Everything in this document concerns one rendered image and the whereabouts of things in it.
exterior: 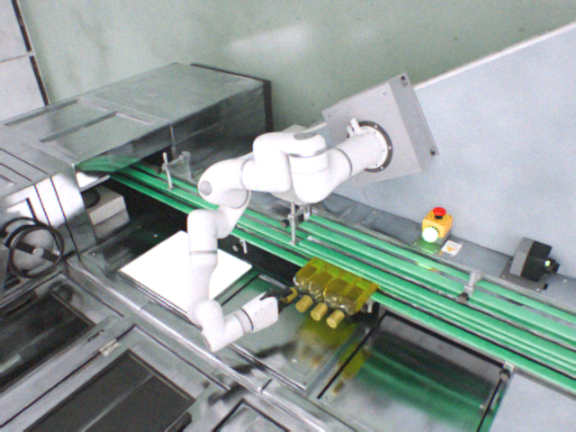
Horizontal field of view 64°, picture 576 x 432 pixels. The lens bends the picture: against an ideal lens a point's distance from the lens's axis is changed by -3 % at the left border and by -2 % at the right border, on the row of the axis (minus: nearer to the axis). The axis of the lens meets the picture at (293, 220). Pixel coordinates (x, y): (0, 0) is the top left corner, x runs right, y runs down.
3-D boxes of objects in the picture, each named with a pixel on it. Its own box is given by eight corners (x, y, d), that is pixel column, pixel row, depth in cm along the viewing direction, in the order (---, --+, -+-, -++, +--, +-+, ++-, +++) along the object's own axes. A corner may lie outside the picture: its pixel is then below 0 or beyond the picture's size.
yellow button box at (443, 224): (429, 226, 150) (419, 237, 145) (433, 206, 146) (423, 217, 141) (450, 233, 146) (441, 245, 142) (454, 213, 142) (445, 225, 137)
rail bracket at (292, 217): (301, 231, 168) (281, 249, 160) (301, 192, 159) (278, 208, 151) (309, 234, 167) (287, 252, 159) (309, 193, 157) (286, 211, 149)
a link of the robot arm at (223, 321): (185, 306, 135) (194, 306, 126) (217, 290, 140) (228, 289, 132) (206, 353, 136) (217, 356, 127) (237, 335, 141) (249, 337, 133)
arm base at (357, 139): (339, 127, 140) (307, 143, 130) (370, 109, 130) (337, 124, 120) (364, 173, 141) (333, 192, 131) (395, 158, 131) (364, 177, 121)
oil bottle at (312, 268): (327, 256, 167) (291, 290, 153) (327, 243, 164) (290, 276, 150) (340, 262, 164) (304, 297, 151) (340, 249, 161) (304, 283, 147)
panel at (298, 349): (182, 233, 202) (116, 275, 180) (181, 227, 200) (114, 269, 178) (364, 324, 157) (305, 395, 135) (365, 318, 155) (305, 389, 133)
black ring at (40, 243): (66, 256, 187) (15, 284, 173) (49, 211, 175) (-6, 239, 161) (72, 260, 184) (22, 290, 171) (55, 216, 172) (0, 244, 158)
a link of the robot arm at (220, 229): (225, 247, 126) (258, 248, 139) (221, 171, 129) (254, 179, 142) (182, 253, 134) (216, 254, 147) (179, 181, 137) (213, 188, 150)
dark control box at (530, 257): (517, 256, 136) (508, 272, 131) (524, 235, 132) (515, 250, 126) (545, 267, 132) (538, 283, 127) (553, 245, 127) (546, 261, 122)
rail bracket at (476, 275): (471, 274, 134) (454, 301, 125) (476, 253, 129) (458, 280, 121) (484, 278, 132) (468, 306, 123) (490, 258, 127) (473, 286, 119)
